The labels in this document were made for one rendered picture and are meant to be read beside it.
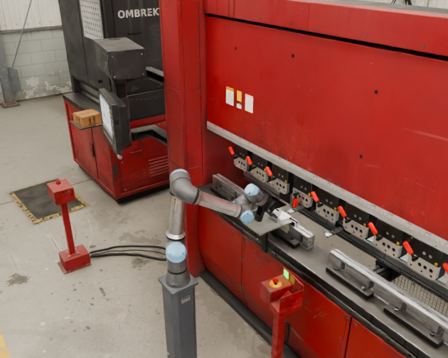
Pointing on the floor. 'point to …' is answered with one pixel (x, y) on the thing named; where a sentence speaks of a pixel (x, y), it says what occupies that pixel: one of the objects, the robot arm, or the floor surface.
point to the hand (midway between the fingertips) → (274, 218)
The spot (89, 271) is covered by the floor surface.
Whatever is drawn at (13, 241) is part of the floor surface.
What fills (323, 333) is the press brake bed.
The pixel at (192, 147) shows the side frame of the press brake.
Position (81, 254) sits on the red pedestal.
